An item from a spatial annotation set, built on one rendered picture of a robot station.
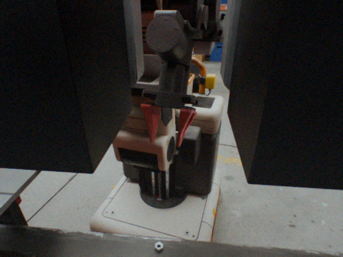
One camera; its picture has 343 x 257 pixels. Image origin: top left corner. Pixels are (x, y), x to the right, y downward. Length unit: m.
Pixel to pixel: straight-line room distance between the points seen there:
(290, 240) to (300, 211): 0.28
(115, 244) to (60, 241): 0.10
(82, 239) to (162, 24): 0.38
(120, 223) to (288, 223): 1.06
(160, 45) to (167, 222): 0.98
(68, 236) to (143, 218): 0.80
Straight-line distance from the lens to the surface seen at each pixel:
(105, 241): 0.45
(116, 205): 1.33
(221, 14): 0.73
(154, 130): 0.46
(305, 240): 1.70
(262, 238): 1.61
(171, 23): 0.38
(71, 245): 0.46
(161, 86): 0.43
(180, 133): 0.42
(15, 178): 0.43
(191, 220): 1.23
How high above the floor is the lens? 1.23
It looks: 29 degrees down
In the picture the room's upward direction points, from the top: straight up
